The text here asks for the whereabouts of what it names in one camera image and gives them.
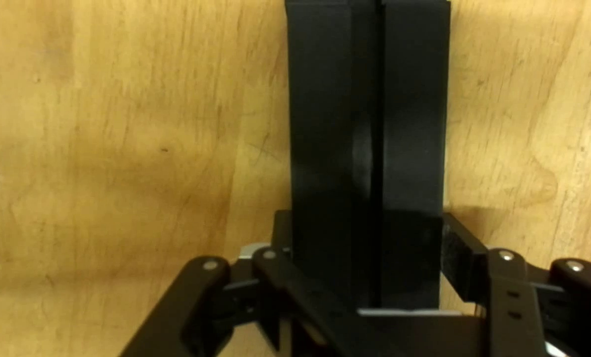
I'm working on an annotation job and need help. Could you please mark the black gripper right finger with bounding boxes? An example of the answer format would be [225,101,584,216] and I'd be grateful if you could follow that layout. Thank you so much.
[441,210,591,357]

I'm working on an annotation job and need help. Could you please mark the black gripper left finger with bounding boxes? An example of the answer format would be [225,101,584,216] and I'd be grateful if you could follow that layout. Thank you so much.
[118,246,338,357]

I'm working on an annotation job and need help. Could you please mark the wide black grooved block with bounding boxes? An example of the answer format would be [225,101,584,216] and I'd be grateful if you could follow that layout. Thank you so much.
[284,127,453,313]

